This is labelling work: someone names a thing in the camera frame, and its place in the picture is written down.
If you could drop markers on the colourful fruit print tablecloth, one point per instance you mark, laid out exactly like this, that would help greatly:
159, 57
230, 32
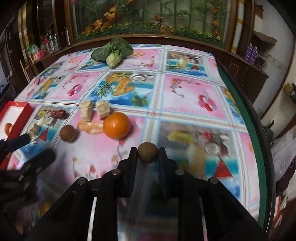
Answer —
176, 98

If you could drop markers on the orange in tray upper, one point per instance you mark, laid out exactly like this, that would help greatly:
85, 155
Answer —
7, 128

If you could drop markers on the flower aquarium display cabinet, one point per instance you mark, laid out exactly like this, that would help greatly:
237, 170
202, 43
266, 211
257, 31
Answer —
206, 21

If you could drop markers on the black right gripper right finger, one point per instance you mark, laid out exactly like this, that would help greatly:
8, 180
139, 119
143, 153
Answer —
175, 181

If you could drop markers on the red white tray box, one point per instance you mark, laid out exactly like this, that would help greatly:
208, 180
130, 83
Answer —
14, 116

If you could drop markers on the bottles on left shelf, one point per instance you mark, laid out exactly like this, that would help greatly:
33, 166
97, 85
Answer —
55, 41

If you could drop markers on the large orange tangerine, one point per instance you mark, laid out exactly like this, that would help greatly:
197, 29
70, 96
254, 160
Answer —
116, 126

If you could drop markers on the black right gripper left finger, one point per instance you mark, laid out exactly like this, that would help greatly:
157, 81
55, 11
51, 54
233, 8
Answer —
119, 182

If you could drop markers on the green leafy vegetable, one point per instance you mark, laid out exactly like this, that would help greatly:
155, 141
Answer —
113, 52

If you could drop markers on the white plastic bag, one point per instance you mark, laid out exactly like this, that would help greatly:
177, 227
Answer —
283, 152

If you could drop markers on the brown longan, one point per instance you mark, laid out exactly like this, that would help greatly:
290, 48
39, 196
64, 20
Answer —
67, 133
147, 152

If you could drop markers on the purple bottles on shelf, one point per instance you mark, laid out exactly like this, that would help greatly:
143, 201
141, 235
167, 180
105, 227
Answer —
251, 54

